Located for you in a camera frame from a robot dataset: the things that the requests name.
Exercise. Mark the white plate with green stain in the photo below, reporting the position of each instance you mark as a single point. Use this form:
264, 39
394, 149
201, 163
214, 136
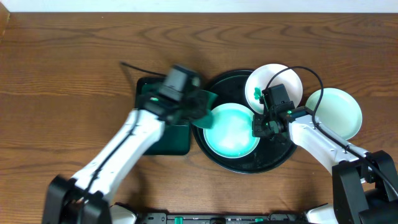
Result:
339, 112

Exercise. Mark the black rectangular water tray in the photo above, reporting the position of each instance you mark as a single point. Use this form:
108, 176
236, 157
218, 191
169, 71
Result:
176, 139

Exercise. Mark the white plate front green stain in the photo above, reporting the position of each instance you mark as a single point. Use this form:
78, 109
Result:
231, 133

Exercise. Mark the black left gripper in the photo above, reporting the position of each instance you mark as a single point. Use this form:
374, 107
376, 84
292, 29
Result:
195, 101

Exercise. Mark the green scouring sponge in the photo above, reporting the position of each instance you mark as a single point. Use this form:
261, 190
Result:
201, 115

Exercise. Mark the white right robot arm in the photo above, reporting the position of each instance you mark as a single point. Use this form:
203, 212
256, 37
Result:
364, 183

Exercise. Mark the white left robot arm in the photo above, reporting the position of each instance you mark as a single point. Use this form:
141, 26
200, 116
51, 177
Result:
87, 197

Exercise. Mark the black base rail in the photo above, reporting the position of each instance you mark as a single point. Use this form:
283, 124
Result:
202, 218

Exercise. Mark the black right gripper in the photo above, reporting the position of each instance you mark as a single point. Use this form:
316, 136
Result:
257, 130

